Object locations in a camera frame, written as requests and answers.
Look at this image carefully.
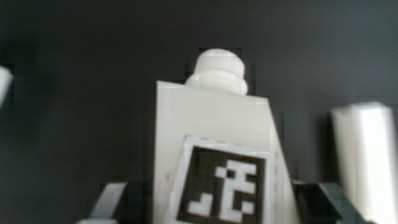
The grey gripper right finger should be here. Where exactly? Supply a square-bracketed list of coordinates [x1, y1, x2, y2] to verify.
[294, 181, 363, 224]

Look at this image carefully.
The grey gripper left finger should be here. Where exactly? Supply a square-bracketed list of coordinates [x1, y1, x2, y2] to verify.
[75, 182, 129, 224]

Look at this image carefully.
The white stool leg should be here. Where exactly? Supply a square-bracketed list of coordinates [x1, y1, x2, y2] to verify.
[0, 66, 13, 108]
[331, 102, 398, 224]
[154, 49, 303, 224]

